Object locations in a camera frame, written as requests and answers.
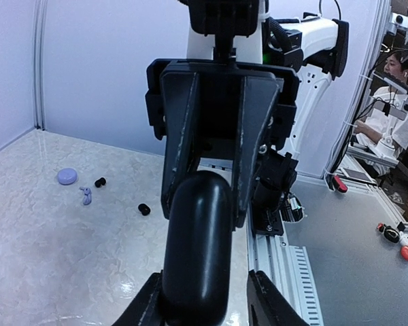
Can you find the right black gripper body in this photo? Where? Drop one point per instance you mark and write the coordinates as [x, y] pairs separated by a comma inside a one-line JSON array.
[[219, 98]]

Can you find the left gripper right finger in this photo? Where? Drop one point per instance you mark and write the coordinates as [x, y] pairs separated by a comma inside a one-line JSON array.
[[266, 305]]

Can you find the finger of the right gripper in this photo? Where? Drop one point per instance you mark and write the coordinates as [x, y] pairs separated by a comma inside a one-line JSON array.
[[257, 98], [182, 105]]

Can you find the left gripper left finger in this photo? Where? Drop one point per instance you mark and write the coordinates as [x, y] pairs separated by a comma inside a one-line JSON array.
[[145, 308]]

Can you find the black earbud charging case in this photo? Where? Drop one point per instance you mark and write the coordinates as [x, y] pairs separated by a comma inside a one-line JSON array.
[[197, 266]]

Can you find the black earbud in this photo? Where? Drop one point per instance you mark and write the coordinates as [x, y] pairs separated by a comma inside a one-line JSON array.
[[144, 209], [100, 182]]

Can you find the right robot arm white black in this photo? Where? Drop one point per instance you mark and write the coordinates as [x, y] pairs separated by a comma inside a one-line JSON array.
[[296, 44]]

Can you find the purple earbud charging case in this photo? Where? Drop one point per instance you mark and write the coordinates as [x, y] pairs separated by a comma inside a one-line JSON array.
[[67, 176]]

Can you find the purple earbud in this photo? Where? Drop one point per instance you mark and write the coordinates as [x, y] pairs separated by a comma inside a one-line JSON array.
[[87, 193]]

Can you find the red black toy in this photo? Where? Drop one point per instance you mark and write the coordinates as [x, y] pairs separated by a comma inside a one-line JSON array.
[[396, 235]]

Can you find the white perforated cable duct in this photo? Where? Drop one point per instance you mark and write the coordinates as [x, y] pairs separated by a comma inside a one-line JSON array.
[[303, 294]]

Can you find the front aluminium rail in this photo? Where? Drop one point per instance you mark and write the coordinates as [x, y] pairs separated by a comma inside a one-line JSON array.
[[271, 255]]

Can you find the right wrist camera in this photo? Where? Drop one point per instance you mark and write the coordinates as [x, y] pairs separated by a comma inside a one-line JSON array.
[[225, 18]]

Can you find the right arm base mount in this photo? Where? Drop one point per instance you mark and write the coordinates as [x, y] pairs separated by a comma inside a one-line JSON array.
[[275, 179]]

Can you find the red handled tool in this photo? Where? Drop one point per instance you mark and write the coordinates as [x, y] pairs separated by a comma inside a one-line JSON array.
[[339, 185]]

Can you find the right aluminium frame post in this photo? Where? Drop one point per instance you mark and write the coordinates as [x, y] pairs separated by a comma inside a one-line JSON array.
[[368, 23]]

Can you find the aluminium frame post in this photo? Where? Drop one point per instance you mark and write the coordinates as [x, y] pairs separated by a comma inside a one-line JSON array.
[[368, 23], [41, 8]]

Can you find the left aluminium frame post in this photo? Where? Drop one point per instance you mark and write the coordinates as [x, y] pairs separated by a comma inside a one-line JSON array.
[[41, 8]]

